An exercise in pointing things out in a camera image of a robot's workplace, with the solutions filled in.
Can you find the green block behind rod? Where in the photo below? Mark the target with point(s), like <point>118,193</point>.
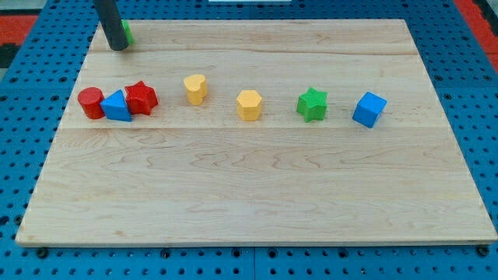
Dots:
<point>127,31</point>

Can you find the yellow hexagon block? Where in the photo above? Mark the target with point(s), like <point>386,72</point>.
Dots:
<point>249,105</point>

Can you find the red cylinder block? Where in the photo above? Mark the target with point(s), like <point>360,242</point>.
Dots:
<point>89,99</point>

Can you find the light wooden board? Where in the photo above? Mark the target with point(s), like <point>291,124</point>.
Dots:
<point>199,176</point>

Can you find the red star block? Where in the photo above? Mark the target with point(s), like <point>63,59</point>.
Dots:
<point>140,98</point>

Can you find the blue cube block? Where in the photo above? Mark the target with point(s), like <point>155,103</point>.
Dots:
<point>368,109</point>

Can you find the blue triangle block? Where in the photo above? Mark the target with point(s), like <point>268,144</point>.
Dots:
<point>115,107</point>

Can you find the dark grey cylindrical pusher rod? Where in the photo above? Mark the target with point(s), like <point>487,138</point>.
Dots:
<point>111,23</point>

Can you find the yellow heart block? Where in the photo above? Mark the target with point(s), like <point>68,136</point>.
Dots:
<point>196,88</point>

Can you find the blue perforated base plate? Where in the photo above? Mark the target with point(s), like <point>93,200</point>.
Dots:
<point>37,86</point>

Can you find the green star block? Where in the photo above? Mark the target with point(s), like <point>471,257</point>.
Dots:
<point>312,105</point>

